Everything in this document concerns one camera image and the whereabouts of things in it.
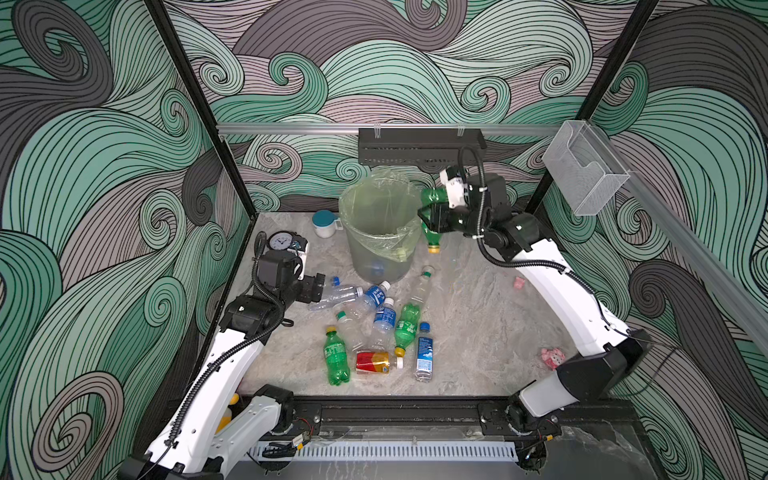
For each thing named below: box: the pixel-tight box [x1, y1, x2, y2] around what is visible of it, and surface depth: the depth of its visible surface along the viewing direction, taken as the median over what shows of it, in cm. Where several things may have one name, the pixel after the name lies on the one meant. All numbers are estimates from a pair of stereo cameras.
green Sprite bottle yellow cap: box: [324, 327, 351, 386], surface depth 81 cm
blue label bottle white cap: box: [349, 280, 391, 319], surface depth 92 cm
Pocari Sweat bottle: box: [371, 297, 397, 353], surface depth 87 cm
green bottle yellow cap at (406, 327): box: [394, 303, 421, 358], surface depth 86 cm
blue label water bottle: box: [416, 322, 434, 382], surface depth 81 cm
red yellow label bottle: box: [355, 352, 390, 373], surface depth 79 cm
